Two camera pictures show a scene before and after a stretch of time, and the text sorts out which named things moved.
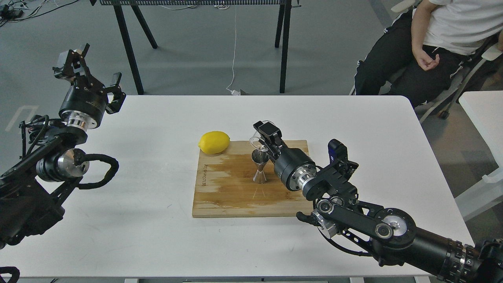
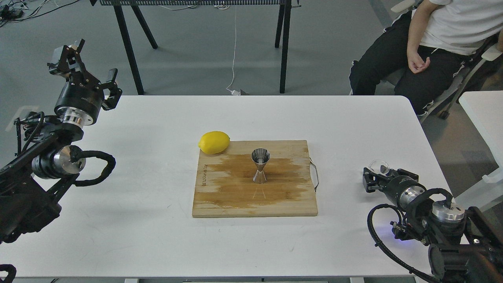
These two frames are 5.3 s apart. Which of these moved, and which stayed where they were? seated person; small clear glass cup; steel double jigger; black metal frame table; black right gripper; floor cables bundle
Moved: black right gripper; small clear glass cup
Stayed: black metal frame table; steel double jigger; floor cables bundle; seated person
